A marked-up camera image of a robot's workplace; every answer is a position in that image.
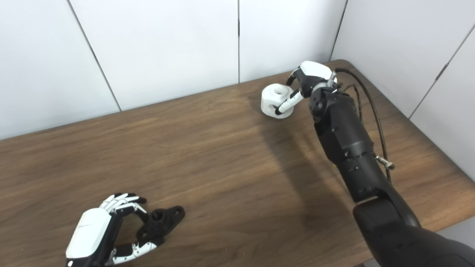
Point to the white cube block with holes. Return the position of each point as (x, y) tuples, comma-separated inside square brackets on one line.
[(271, 100)]

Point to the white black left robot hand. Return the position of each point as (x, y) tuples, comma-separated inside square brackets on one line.
[(89, 233)]

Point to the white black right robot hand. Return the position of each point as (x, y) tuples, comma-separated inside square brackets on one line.
[(313, 70)]

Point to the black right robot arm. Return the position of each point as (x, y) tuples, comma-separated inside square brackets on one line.
[(349, 148)]

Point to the black plastic holder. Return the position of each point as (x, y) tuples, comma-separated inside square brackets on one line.
[(163, 218)]

